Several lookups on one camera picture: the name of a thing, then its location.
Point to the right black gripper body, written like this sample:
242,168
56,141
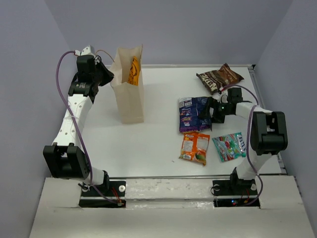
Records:
221,110

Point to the brown Kettle chips bag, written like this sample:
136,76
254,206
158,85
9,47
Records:
214,80

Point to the orange Kettle chips bag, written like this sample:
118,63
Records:
134,72

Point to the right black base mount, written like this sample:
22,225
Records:
227,195

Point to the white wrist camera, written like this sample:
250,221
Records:
88,50
223,97

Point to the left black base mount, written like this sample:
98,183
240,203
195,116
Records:
114,197

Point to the teal Fox's candy bag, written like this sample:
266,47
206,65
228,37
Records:
230,146

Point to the cream paper bag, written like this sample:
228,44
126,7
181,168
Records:
129,98

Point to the orange candy bag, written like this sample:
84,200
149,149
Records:
194,147

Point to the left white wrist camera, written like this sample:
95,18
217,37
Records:
88,50

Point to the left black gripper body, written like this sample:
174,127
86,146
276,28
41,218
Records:
95,77

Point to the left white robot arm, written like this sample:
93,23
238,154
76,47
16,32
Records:
67,157

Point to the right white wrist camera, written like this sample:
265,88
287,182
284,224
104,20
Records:
223,97

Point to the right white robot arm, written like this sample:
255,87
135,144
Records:
266,135

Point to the blue purple candy bag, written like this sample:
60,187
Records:
189,110

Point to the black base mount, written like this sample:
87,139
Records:
114,197
227,195

